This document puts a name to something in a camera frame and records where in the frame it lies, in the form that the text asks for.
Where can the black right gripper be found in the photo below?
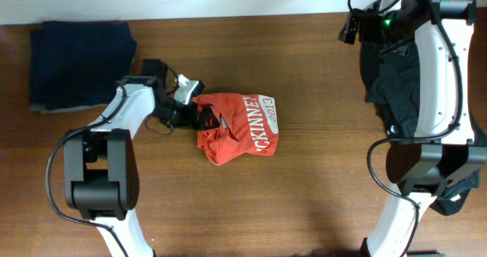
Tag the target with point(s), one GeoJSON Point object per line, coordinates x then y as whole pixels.
{"type": "Point", "coordinates": [368, 19]}

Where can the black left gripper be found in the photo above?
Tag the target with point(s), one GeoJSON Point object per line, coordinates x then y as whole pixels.
{"type": "Point", "coordinates": [188, 119]}

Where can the orange red printed t-shirt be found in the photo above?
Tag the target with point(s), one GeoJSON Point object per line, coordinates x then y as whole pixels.
{"type": "Point", "coordinates": [248, 124]}

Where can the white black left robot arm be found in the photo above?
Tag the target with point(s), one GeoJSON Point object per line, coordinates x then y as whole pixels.
{"type": "Point", "coordinates": [101, 174]}

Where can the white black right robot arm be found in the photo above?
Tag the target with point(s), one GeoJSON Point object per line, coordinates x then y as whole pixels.
{"type": "Point", "coordinates": [443, 150]}

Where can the crumpled black printed garment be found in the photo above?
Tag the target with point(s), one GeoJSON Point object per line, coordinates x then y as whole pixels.
{"type": "Point", "coordinates": [392, 83]}

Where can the folded navy blue garment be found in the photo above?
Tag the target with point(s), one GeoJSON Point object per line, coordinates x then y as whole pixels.
{"type": "Point", "coordinates": [66, 43]}

